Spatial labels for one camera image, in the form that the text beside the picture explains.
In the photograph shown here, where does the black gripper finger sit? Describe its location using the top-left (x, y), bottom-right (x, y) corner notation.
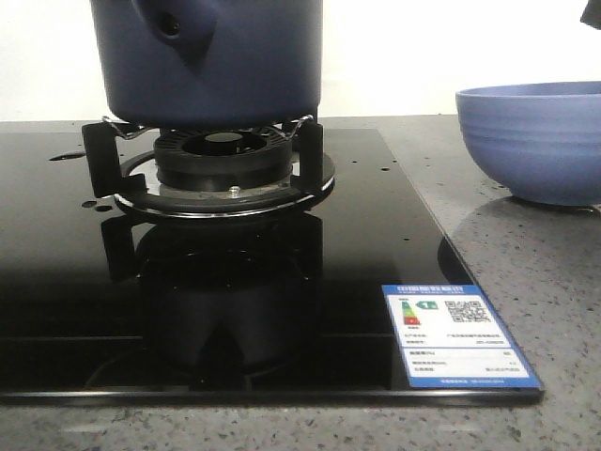
top-left (580, 0), bottom-right (601, 29)

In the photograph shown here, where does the light blue plastic bowl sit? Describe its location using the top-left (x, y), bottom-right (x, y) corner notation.
top-left (455, 81), bottom-right (600, 206)

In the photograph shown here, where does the dark blue cooking pot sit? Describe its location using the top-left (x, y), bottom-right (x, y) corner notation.
top-left (91, 1), bottom-right (323, 129)

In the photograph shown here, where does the black pot support grate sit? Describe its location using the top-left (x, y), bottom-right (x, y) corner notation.
top-left (82, 116), bottom-right (335, 221)

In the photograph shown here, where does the blue energy label sticker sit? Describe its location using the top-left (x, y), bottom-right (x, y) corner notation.
top-left (382, 285), bottom-right (542, 390)

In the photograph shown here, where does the black gas burner head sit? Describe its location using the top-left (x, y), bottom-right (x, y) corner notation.
top-left (153, 131), bottom-right (292, 192)

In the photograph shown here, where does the black glass gas cooktop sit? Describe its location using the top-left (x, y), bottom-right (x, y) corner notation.
top-left (1, 130), bottom-right (543, 406)

